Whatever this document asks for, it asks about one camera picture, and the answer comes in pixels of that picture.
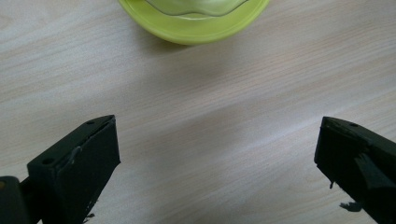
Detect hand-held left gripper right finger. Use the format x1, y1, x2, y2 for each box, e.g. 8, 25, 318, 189
313, 116, 396, 224

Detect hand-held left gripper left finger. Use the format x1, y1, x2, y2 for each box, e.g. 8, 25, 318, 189
26, 114, 121, 224

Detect clear glass bowl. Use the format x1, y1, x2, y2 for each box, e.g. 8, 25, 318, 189
143, 0, 250, 18

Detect yellow-green plastic bowl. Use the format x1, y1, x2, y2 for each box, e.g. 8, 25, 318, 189
117, 0, 271, 47

